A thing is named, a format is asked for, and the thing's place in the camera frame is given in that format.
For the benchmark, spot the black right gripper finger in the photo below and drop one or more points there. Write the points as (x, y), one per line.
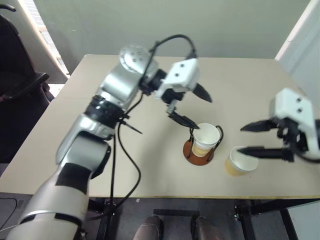
(265, 152)
(260, 126)

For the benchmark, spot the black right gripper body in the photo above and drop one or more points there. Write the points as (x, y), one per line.
(296, 140)

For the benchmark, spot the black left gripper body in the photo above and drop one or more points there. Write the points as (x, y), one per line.
(173, 96)

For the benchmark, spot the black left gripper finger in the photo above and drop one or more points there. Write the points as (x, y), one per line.
(203, 93)
(183, 120)

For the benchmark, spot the white paper cup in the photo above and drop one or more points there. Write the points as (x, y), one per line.
(206, 136)
(241, 163)

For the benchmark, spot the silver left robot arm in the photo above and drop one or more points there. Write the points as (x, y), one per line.
(117, 85)

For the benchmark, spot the black office chair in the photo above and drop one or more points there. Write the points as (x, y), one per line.
(17, 95)

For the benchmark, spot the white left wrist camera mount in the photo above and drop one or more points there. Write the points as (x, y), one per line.
(182, 72)

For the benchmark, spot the black table frame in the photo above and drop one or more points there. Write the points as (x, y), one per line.
(243, 220)

